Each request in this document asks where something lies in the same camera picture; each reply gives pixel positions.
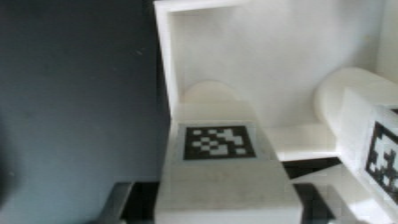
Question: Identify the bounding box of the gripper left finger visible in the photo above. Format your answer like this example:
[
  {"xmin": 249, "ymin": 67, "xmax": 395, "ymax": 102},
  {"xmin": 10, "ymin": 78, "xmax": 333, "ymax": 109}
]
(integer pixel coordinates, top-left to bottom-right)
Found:
[{"xmin": 88, "ymin": 182, "xmax": 161, "ymax": 224}]

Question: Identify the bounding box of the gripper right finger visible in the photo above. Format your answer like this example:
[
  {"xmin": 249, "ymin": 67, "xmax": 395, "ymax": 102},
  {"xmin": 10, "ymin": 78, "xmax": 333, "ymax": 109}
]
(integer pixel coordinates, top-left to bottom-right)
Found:
[{"xmin": 294, "ymin": 183, "xmax": 356, "ymax": 224}]

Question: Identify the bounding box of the white chair leg block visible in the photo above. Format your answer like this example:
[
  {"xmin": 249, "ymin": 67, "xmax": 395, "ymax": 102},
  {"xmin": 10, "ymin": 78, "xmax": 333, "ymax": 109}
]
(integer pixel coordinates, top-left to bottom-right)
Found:
[
  {"xmin": 155, "ymin": 81, "xmax": 304, "ymax": 224},
  {"xmin": 315, "ymin": 68, "xmax": 398, "ymax": 213}
]

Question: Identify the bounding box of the white chair seat part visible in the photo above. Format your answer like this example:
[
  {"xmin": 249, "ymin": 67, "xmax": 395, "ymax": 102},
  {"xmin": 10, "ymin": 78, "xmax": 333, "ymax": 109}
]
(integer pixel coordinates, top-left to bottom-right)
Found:
[{"xmin": 152, "ymin": 0, "xmax": 398, "ymax": 224}]

